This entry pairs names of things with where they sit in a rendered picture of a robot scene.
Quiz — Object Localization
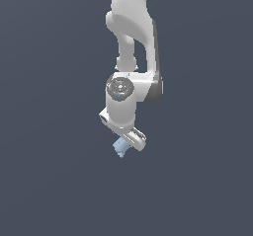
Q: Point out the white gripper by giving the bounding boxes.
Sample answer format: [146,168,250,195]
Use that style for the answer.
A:
[98,107,147,159]

